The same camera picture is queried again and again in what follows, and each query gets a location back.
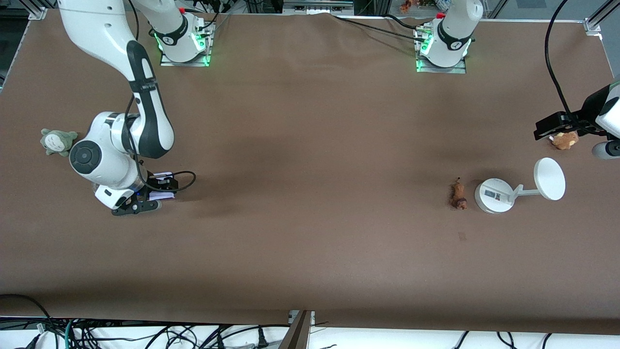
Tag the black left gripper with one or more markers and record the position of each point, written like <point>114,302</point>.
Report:
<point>588,113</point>

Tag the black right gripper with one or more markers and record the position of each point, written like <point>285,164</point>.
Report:
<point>158,184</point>

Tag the small brown toy dog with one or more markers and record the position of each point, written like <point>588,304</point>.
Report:
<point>457,194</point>

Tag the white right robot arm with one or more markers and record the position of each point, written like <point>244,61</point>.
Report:
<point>106,165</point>

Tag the brown plush toy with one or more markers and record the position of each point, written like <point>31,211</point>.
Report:
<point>564,141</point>

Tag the white round-base stand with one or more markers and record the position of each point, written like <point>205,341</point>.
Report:
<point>550,179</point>

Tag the grey-green Totoro plush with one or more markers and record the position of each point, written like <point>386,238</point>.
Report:
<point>58,142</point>

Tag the brown table cover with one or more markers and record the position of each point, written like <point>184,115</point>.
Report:
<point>310,145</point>

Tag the black power plug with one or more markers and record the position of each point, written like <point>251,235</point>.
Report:
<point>263,339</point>

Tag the orange background figure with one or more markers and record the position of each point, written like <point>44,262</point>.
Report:
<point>407,6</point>

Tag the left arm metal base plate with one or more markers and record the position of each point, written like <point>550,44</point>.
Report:
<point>450,71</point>

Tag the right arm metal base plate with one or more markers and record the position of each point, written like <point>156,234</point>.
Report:
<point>186,64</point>

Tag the aluminium frame post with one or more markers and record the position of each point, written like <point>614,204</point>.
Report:
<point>298,334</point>

